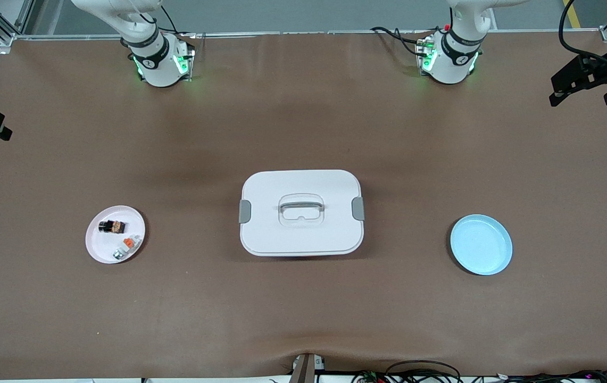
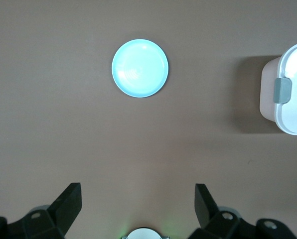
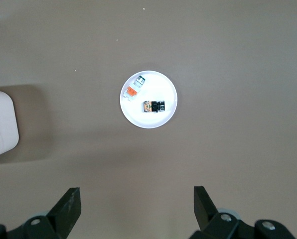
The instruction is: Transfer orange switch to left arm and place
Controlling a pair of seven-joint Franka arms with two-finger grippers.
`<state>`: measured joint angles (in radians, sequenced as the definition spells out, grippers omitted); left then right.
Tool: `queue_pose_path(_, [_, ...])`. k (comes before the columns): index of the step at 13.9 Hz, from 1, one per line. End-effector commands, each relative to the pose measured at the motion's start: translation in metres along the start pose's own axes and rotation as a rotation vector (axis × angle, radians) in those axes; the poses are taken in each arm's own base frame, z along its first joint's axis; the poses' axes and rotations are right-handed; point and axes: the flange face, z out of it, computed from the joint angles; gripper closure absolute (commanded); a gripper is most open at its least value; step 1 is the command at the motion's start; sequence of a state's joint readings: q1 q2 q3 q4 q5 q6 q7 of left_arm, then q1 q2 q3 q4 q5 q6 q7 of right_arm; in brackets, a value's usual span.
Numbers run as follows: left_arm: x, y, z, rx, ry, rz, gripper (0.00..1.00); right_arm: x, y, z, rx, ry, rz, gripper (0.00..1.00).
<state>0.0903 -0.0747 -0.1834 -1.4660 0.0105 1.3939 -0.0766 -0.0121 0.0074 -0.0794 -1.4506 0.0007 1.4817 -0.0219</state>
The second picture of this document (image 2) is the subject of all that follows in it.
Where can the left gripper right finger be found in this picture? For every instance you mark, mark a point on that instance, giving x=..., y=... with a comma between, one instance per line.
x=208, y=214

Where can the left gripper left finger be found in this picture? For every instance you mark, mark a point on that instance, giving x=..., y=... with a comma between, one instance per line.
x=61, y=211

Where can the white lidded storage box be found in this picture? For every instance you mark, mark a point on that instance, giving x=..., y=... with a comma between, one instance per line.
x=295, y=99

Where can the brown table mat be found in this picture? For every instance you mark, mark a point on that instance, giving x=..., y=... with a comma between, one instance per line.
x=63, y=124

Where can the light blue round plate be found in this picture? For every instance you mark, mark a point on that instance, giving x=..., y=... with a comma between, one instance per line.
x=139, y=67

